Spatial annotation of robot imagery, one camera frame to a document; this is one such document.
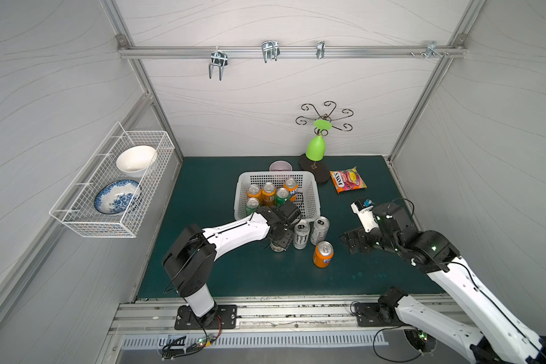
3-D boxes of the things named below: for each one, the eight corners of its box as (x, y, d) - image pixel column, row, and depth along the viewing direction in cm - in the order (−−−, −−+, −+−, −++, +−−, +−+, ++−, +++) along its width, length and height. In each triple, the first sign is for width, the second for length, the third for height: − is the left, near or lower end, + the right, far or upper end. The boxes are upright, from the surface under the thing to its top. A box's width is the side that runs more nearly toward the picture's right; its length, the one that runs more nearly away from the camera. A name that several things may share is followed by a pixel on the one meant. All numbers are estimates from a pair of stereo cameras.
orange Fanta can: (313, 267, 85) (317, 256, 77) (311, 252, 89) (315, 240, 81) (329, 267, 85) (334, 256, 77) (327, 252, 89) (332, 240, 81)
